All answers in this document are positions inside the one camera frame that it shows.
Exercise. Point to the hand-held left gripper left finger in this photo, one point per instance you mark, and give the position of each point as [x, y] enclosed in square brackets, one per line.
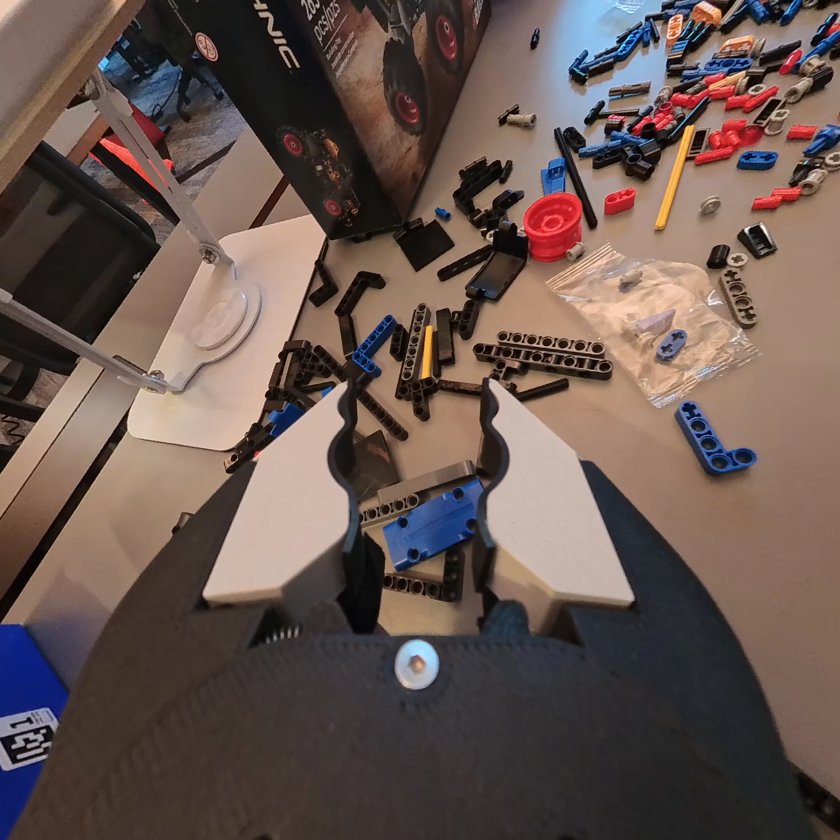
[289, 525]

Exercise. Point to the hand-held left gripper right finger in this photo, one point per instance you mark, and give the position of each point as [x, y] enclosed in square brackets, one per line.
[551, 525]

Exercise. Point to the pile of small colourful pins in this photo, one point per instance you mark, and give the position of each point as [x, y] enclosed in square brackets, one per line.
[656, 131]

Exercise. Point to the grey desk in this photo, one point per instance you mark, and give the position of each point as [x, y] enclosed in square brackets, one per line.
[722, 558]

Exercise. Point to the blue rectangular panel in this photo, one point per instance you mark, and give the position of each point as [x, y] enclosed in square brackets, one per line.
[433, 525]

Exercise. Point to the grey long beam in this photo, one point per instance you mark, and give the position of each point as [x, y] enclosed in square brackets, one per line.
[426, 482]

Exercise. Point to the blue thin L beam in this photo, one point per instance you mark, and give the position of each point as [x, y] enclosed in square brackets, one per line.
[705, 439]

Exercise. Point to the blue thick angled beam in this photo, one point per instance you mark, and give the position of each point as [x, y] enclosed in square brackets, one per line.
[371, 348]

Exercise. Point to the pile of black beam pieces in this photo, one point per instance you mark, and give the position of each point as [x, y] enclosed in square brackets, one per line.
[420, 367]

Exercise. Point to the short yellow axle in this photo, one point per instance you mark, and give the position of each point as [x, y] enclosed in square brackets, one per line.
[428, 351]

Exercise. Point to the clear zip bag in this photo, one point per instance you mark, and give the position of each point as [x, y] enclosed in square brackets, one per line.
[656, 315]

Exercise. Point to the black curved panel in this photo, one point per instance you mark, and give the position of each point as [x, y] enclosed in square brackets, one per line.
[495, 269]

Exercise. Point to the red wheel rim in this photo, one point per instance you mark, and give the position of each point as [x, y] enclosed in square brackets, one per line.
[552, 226]

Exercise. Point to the blue bin with square tag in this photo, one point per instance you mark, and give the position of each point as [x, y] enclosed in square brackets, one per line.
[19, 656]

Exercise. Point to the black flat square panel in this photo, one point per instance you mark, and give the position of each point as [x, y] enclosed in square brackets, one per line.
[423, 246]

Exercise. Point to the red oval short beam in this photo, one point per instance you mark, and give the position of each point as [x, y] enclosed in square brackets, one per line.
[620, 201]

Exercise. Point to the blue curved fairing piece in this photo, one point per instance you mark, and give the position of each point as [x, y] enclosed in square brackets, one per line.
[553, 177]

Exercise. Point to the long black axle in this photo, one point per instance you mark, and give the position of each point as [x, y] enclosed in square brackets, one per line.
[575, 177]

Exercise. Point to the black small slope piece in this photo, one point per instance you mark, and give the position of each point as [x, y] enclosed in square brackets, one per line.
[758, 239]

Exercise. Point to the black office chair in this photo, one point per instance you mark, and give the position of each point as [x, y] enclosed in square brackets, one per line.
[65, 249]

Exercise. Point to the grey small bush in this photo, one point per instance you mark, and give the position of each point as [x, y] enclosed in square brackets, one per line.
[709, 205]

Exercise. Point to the long yellow axle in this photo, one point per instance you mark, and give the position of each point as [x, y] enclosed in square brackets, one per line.
[674, 177]

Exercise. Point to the toy truck set box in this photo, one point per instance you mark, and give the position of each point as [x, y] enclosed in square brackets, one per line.
[341, 131]

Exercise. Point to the grey pin with black connector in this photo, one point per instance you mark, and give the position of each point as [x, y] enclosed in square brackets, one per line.
[518, 118]

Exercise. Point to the blue oval short beam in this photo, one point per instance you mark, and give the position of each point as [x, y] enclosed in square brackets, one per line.
[757, 160]

